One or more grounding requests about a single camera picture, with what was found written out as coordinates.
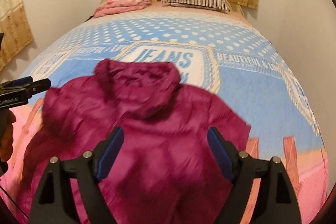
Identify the pink and blue bedspread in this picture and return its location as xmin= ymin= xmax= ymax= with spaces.
xmin=0 ymin=2 xmax=330 ymax=224

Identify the magenta puffer jacket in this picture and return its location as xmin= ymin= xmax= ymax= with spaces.
xmin=17 ymin=59 xmax=250 ymax=223

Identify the black cable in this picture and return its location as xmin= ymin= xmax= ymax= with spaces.
xmin=0 ymin=182 xmax=30 ymax=219

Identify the striped pillow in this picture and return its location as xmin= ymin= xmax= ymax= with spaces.
xmin=161 ymin=0 xmax=231 ymax=14

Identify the beige curtain on side wall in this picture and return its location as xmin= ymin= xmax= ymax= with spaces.
xmin=0 ymin=0 xmax=34 ymax=70

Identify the folded pink blanket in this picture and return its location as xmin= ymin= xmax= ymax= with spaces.
xmin=93 ymin=0 xmax=152 ymax=18

